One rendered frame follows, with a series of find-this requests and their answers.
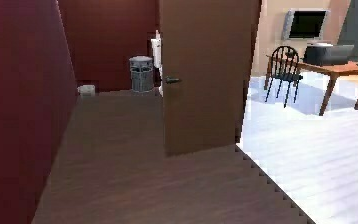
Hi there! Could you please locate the brown room door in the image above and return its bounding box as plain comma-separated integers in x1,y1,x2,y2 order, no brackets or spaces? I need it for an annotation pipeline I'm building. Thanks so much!
158,0,263,158

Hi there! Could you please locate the white toilet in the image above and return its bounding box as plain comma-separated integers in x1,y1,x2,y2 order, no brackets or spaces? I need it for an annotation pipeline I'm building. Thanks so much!
149,29,164,97

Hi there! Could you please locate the small white box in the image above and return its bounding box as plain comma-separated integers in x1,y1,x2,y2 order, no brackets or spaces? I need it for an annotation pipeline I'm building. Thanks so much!
77,84,97,97

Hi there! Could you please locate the black spindle chair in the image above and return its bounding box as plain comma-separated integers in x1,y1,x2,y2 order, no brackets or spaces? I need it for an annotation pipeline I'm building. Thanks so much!
264,45,304,109

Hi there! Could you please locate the black laptop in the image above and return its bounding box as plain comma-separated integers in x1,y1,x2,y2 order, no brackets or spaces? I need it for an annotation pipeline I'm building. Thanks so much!
302,42,355,67

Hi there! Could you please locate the brown wooden table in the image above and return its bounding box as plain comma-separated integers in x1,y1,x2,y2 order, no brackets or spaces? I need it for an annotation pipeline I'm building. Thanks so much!
264,54,358,117

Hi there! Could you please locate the black door handle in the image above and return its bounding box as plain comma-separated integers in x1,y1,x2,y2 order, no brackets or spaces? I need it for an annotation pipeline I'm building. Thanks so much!
164,76,182,85

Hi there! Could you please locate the grey wire waste bin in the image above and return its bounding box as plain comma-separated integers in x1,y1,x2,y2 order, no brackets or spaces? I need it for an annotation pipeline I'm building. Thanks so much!
128,55,155,94

